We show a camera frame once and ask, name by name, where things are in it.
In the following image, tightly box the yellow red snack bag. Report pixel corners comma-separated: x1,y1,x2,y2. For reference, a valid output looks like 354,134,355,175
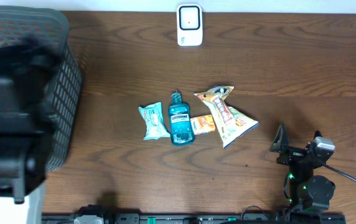
194,85,259,149

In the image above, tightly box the orange small sachet packet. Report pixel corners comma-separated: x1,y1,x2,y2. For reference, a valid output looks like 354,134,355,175
190,114,216,135

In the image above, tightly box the teal Listerine mouthwash bottle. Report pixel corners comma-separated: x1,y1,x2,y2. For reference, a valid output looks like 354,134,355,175
168,90,195,146

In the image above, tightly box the mint green wipes pack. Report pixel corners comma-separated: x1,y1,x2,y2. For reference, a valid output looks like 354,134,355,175
138,102,171,140

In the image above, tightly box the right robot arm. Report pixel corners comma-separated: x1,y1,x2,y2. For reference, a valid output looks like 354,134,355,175
269,123,335,213

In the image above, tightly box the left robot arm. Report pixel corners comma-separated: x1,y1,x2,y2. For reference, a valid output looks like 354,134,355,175
0,37,61,223

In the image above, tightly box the white barcode scanner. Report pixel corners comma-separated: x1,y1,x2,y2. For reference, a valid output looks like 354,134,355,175
176,4,204,47

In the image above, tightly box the grey plastic shopping basket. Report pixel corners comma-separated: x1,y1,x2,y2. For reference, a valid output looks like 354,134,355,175
0,6,83,171

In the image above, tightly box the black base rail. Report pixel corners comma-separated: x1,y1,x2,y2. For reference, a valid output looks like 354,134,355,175
40,205,346,224

